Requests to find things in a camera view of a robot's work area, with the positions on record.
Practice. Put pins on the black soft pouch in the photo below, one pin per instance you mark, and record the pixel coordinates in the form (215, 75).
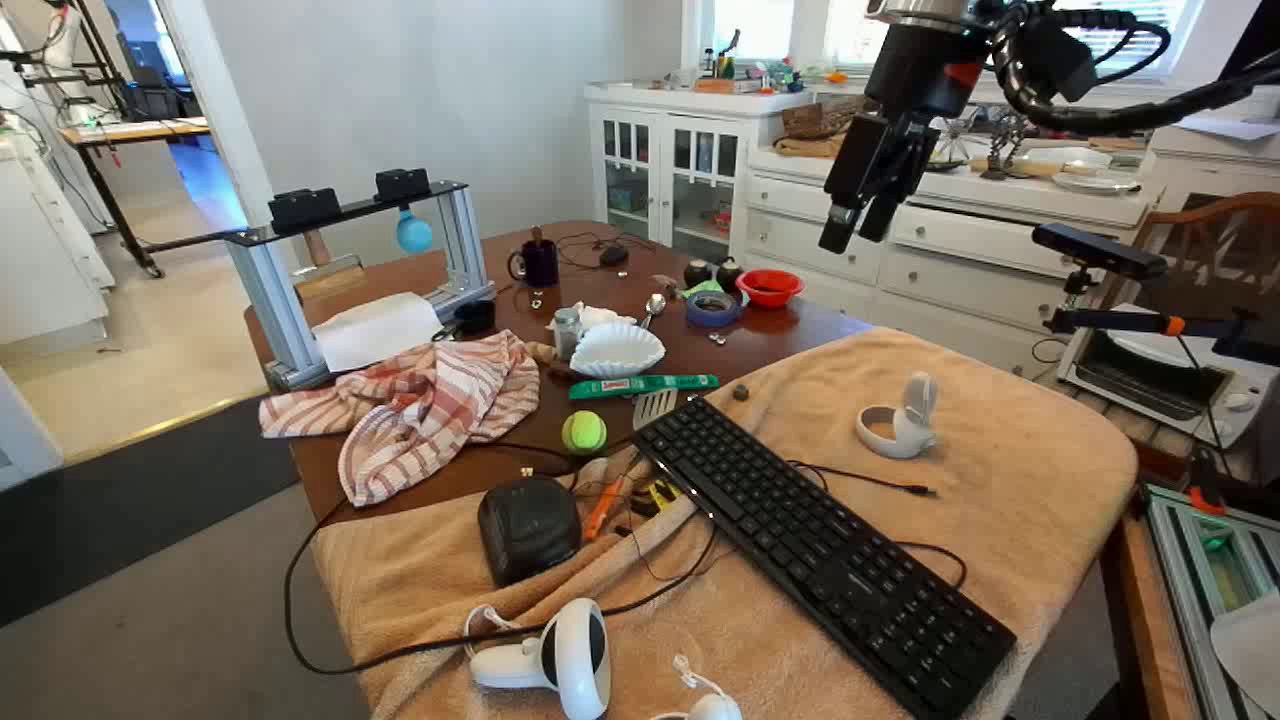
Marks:
(524, 527)

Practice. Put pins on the blue balloon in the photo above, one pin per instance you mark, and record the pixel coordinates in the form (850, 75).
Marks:
(412, 232)

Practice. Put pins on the white glass door cabinet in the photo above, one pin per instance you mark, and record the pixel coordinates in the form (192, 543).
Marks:
(664, 165)

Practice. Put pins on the green tube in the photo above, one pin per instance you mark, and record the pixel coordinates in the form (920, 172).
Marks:
(643, 390)

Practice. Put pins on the metal spoon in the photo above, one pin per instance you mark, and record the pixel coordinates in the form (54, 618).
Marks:
(654, 310)

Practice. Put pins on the black mug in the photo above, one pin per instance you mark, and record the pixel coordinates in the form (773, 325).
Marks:
(542, 263)

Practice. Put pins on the beige terry towel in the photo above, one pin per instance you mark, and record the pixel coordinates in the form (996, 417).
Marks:
(1013, 483)

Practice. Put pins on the aluminium frame stand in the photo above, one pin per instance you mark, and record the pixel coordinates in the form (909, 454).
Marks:
(280, 305)

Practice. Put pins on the white folded cloth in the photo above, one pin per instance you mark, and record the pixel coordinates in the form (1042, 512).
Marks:
(379, 330)

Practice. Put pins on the wicker basket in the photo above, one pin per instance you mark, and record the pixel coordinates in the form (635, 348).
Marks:
(822, 123)

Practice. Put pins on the black block on stand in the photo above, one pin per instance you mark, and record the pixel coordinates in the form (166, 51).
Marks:
(402, 185)
(305, 210)

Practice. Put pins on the black computer mouse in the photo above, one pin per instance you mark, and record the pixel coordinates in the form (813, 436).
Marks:
(613, 255)

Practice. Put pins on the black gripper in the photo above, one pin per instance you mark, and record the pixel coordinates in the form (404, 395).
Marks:
(925, 75)

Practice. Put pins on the small black cup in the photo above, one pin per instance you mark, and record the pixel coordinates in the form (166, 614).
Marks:
(473, 316)

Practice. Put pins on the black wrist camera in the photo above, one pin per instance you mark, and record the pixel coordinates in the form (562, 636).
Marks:
(1061, 58)

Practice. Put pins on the wooden desk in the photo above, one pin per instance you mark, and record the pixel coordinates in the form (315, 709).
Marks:
(134, 133)

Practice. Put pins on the red white striped cloth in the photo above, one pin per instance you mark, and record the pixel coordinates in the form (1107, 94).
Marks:
(425, 405)

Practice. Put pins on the aluminium green frame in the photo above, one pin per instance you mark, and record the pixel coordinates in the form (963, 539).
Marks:
(1205, 573)

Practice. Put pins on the white drawer counter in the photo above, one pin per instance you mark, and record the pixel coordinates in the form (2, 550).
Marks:
(963, 247)

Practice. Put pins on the white comb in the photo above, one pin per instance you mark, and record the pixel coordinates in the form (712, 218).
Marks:
(654, 408)

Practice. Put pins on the yellow tennis ball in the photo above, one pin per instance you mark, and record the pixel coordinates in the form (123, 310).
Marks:
(587, 434)

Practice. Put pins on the red bowl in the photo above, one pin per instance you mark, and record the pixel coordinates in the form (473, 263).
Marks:
(771, 285)

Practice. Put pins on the black camera on boom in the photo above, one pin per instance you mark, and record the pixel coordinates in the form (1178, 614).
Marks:
(1096, 249)

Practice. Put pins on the ornate wooden chair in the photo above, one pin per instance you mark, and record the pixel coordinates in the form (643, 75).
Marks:
(1222, 263)

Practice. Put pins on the white tray with black insert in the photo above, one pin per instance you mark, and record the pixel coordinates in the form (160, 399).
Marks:
(1163, 383)

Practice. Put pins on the black boom rod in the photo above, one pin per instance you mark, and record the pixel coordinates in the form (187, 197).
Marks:
(1135, 320)

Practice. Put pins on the wooden bench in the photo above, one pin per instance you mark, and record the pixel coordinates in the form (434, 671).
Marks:
(1145, 626)

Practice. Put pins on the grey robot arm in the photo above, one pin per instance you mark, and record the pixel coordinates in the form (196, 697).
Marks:
(934, 8)

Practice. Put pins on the white VR controller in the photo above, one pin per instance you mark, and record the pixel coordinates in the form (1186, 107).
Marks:
(896, 426)
(566, 662)
(701, 702)

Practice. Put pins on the black computer keyboard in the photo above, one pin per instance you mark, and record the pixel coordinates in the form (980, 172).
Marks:
(813, 543)

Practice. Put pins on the yellow black small tool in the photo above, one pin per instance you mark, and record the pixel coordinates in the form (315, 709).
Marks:
(654, 502)

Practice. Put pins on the white scalloped bowl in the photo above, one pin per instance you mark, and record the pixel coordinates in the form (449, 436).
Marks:
(618, 348)

